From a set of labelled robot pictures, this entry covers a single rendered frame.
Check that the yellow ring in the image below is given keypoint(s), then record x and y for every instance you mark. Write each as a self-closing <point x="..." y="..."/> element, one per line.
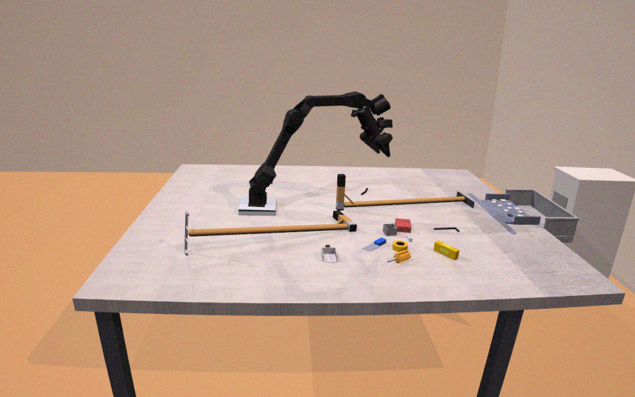
<point x="399" y="245"/>

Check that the long tan scraper with grey crossbar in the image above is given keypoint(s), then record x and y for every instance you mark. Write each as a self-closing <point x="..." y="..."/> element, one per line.
<point x="343" y="224"/>

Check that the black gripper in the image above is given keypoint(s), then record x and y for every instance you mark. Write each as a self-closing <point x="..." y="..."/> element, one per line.
<point x="372" y="137"/>

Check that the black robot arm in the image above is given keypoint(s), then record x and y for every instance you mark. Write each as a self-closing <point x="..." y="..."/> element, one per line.
<point x="294" y="118"/>

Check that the red rectangular block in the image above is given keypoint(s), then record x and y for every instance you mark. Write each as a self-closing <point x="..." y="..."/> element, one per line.
<point x="403" y="225"/>

